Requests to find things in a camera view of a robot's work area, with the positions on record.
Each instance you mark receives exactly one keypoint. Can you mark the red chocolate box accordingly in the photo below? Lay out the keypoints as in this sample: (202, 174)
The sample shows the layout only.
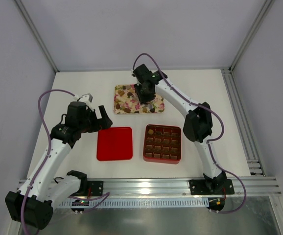
(164, 145)

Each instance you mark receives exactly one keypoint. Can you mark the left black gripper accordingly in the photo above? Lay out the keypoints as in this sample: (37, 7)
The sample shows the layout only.
(96, 121)

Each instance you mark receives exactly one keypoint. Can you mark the slotted cable duct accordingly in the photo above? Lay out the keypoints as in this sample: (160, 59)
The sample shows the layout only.
(136, 203)

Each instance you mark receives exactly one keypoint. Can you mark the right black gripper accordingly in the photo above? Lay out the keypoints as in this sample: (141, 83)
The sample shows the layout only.
(144, 96)

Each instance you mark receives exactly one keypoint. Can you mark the red tin lid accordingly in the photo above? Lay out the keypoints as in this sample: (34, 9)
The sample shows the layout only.
(115, 144)

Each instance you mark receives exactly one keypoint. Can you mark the aluminium rail right side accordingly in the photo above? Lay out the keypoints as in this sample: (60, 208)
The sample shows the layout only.
(246, 135)

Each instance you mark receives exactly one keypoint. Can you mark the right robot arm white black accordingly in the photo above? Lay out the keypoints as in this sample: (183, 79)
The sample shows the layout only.
(198, 120)

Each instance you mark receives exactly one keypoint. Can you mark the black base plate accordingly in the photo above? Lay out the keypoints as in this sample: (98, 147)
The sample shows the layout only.
(201, 187)
(94, 188)

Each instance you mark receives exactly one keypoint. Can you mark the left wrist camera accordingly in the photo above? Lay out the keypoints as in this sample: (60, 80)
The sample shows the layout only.
(86, 98)

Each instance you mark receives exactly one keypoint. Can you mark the round yellow chocolate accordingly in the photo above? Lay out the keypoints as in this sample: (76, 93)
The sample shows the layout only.
(150, 131)

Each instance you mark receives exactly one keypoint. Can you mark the aluminium rail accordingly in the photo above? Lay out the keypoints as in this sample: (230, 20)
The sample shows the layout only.
(181, 187)
(246, 135)

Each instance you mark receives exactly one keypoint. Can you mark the floral tray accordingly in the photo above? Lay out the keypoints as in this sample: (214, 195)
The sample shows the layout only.
(123, 105)

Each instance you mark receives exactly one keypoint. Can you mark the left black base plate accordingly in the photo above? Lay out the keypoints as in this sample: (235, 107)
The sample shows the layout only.
(94, 188)

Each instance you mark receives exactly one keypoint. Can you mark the metal tongs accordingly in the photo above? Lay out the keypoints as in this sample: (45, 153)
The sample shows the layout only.
(137, 107)

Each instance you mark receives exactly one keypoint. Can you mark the aluminium rail front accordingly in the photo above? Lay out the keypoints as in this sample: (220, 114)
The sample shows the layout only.
(181, 187)

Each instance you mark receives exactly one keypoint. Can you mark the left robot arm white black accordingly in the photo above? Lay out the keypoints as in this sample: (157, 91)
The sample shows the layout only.
(34, 202)

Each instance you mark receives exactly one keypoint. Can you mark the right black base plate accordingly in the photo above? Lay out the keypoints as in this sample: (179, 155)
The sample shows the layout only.
(201, 187)

